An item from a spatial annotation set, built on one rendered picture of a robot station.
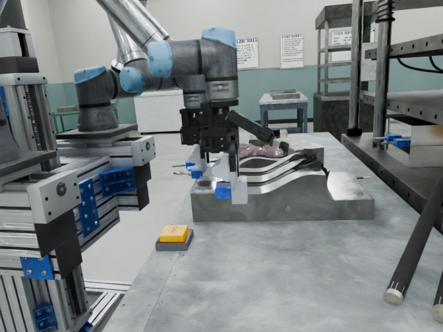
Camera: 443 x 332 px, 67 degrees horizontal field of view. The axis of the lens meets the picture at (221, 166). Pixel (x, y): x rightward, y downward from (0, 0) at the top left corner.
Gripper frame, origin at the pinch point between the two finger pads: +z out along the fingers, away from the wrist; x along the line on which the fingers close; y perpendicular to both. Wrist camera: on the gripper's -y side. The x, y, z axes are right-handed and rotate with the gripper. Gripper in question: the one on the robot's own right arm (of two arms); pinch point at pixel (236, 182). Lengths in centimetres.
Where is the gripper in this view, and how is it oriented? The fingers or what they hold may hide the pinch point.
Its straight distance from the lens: 82.6
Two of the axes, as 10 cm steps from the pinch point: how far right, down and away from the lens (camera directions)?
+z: 0.6, 9.6, 2.6
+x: -1.2, 2.6, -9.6
